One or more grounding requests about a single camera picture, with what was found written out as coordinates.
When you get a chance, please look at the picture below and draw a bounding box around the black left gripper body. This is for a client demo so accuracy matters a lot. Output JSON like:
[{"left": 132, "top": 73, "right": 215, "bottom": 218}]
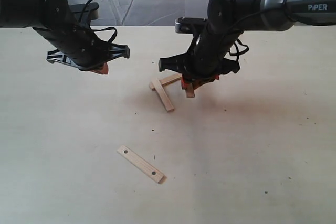
[{"left": 46, "top": 26, "right": 130, "bottom": 71}]

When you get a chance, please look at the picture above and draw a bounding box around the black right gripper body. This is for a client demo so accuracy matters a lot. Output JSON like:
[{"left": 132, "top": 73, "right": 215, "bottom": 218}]
[{"left": 159, "top": 31, "right": 240, "bottom": 80}]

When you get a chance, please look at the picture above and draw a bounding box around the plain wooden stick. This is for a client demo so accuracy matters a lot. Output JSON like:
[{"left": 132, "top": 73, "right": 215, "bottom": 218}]
[
  {"left": 185, "top": 88, "right": 195, "bottom": 99},
  {"left": 152, "top": 79, "right": 174, "bottom": 112}
]

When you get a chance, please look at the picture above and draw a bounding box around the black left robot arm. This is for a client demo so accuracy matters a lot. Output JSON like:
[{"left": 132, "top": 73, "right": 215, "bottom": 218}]
[{"left": 1, "top": 0, "right": 130, "bottom": 74}]

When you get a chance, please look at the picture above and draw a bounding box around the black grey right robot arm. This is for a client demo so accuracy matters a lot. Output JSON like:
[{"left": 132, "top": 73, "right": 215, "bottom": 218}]
[{"left": 159, "top": 0, "right": 335, "bottom": 88}]

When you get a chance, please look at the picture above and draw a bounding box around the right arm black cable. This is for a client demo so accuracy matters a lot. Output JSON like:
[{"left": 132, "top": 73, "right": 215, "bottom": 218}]
[{"left": 228, "top": 39, "right": 249, "bottom": 62}]

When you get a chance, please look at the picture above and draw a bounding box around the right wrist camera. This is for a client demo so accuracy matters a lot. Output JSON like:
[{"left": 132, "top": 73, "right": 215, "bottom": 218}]
[{"left": 175, "top": 17, "right": 207, "bottom": 35}]

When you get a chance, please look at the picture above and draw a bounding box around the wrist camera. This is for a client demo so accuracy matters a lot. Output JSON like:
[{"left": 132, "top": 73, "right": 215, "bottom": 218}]
[
  {"left": 175, "top": 17, "right": 207, "bottom": 35},
  {"left": 69, "top": 2, "right": 99, "bottom": 22}
]

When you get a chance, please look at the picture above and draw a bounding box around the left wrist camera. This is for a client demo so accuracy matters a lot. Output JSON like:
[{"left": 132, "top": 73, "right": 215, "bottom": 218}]
[{"left": 69, "top": 2, "right": 99, "bottom": 22}]

